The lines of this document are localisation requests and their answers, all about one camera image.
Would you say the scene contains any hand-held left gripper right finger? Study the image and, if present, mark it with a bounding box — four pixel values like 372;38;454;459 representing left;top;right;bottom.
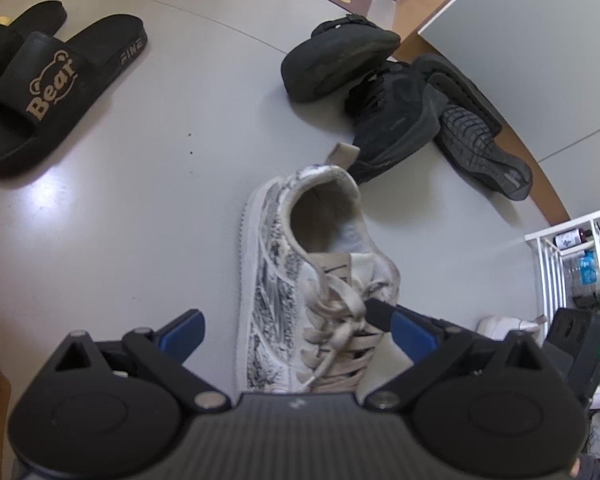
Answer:
362;299;546;411

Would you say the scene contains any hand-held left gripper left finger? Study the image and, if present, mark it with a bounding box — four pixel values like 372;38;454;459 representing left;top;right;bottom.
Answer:
55;307;233;413

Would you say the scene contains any white shoe rack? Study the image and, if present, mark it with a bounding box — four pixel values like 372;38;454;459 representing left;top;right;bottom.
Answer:
524;204;600;321

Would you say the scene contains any dark bottle with white label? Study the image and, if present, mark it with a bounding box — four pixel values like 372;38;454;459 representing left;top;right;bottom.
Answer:
555;227;588;251

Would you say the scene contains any white printed sneaker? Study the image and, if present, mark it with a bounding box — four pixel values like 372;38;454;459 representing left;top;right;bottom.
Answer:
475;312;548;348
235;144;401;406

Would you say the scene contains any white cabinet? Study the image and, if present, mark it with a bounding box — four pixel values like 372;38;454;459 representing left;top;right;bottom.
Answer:
370;0;600;226

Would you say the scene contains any black lace-up sneaker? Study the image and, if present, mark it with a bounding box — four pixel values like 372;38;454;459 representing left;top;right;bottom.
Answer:
345;62;448;186
432;105;533;202

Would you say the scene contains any clear plastic water bottle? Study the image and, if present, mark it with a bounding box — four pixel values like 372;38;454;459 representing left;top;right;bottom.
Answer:
575;250;600;291

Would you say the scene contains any black bear-print slide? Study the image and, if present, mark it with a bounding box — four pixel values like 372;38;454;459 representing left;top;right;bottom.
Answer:
0;16;148;178
0;0;68;106

